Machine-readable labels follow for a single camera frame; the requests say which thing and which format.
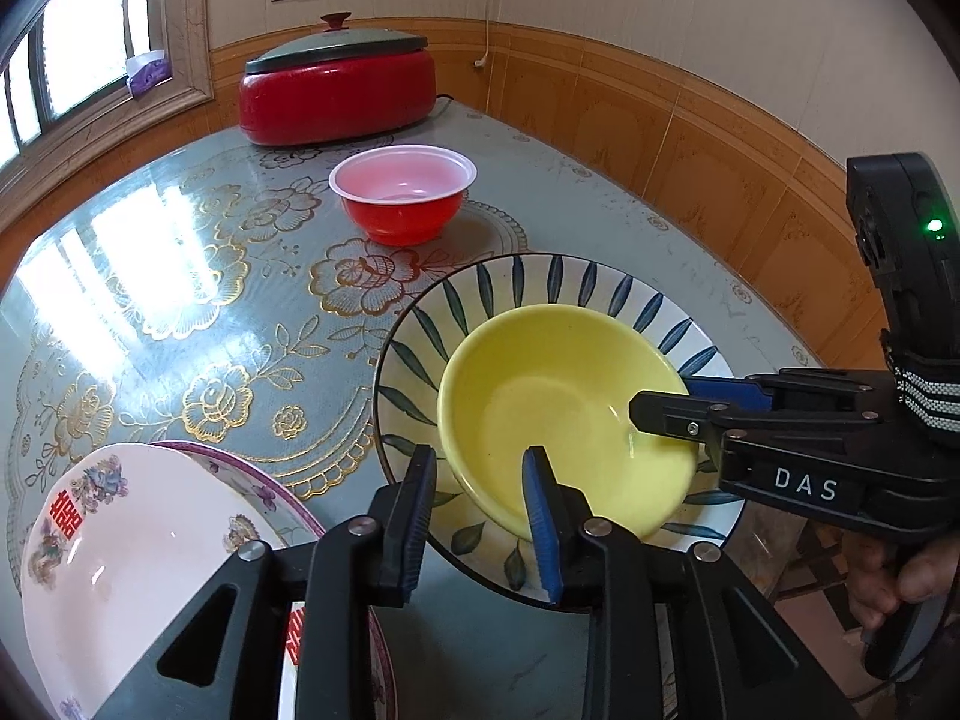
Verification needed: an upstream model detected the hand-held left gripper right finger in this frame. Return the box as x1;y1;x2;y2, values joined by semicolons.
523;445;860;720

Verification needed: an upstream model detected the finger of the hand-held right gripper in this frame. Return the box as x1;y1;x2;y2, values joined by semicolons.
628;388;751;462
686;369;897;425

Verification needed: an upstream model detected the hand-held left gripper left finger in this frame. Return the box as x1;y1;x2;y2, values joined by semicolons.
94;444;438;720

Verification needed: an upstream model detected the yellow bowl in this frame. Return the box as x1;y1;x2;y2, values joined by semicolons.
437;304;700;541

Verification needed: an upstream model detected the pink floral rimmed plate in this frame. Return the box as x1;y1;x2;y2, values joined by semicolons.
154;439;398;720

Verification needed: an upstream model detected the blue leaf pattern plate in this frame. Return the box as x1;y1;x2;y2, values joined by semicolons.
373;253;747;610

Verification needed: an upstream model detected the white dragon print plate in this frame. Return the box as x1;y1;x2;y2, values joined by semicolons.
21;442;308;720

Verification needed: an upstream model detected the person's right hand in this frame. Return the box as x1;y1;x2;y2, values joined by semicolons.
846;532;960;642

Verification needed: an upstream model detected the red plastic bowl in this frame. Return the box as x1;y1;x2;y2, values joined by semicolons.
328;144;478;246

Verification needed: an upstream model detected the grey-green floral tablecloth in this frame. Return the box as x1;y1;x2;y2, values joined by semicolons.
0;109;818;720

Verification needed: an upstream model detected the red electric cooking pot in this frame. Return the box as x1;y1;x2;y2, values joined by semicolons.
240;51;438;145

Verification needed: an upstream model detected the grey-green pot lid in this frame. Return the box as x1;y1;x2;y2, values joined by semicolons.
246;13;430;76

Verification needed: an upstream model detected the purple tissue pack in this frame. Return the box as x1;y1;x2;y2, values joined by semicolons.
127;50;172;97

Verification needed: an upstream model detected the window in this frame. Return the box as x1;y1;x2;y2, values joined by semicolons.
0;0;215;188

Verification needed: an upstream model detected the black white striped strap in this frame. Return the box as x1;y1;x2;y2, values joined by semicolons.
881;330;960;436

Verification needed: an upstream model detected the white power cable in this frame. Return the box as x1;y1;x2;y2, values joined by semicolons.
472;0;502;70

